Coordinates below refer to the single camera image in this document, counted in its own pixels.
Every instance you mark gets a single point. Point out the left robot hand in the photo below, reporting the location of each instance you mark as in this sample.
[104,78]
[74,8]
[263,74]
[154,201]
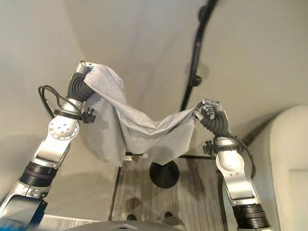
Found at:
[78,87]

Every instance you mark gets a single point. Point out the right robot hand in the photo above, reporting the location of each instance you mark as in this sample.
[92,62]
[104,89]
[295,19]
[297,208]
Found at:
[215,119]

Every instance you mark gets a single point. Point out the grey cloth garment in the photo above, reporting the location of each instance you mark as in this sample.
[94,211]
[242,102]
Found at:
[142,125]

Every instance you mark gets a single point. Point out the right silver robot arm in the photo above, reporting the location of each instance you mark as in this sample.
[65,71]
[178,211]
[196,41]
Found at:
[237,178]

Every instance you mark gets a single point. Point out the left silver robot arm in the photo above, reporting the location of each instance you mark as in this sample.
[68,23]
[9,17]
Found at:
[45,154]

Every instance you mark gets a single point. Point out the black clothes rack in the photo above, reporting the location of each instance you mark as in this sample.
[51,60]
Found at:
[192,72]

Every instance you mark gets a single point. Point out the beige sofa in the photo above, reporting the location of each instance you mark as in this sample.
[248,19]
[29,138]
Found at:
[286,166]

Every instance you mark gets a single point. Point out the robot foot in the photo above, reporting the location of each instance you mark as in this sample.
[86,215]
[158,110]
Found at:
[172,221]

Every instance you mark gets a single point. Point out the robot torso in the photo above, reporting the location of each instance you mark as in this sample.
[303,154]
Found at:
[120,225]

